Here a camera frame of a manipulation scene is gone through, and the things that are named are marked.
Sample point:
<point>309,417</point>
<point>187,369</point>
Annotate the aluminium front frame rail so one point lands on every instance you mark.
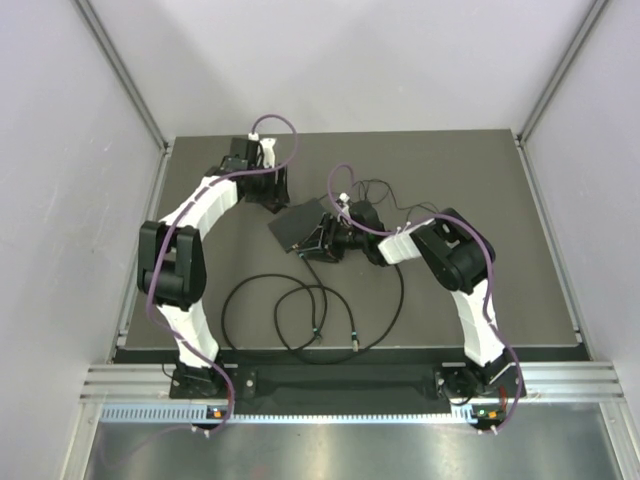
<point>552,382</point>

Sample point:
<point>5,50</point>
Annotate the slotted grey cable duct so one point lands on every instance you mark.
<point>204,414</point>

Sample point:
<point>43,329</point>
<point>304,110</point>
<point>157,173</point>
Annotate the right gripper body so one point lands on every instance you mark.
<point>348,239</point>

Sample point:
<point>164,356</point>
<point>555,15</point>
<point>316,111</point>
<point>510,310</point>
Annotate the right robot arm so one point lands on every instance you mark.
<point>459,257</point>

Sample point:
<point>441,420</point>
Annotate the dark grey network switch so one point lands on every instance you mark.
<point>296,224</point>

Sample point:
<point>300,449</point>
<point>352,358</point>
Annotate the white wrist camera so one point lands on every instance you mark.
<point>266,151</point>
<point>343,203</point>

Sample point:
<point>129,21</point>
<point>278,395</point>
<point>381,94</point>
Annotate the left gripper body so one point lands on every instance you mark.
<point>264,190</point>

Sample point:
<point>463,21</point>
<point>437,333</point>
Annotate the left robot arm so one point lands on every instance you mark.
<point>171,267</point>

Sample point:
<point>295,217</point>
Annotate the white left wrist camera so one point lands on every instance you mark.
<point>266,151</point>

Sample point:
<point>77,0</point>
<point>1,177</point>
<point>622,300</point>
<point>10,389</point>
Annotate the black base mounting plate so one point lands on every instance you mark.
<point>365,388</point>

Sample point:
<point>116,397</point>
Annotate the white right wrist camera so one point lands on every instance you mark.
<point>343,203</point>

